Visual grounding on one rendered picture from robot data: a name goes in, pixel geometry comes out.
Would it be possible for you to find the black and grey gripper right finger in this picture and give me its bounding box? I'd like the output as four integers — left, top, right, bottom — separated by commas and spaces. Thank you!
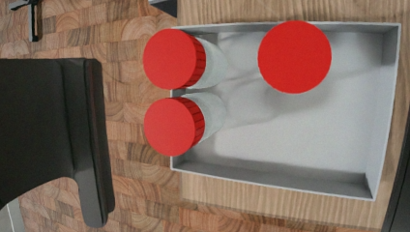
380, 102, 410, 232

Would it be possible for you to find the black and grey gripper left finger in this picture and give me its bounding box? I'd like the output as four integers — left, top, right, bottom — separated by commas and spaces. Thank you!
0, 57, 116, 228

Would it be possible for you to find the white bottle with red cap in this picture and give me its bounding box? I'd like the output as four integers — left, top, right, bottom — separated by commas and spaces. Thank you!
143, 28, 228, 90
144, 92, 226, 157
257, 20, 332, 94

